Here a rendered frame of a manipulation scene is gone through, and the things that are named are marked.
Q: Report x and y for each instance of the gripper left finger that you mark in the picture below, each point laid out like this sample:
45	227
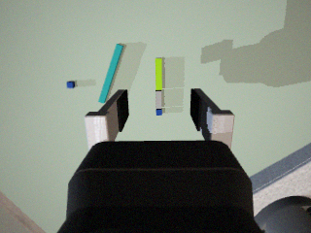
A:
105	124

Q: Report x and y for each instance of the turquoise rod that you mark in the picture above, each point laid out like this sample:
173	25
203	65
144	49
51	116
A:
111	73

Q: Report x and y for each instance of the lime green rod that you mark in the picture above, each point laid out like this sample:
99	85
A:
158	74

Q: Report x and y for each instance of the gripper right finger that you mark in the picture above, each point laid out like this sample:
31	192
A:
209	119

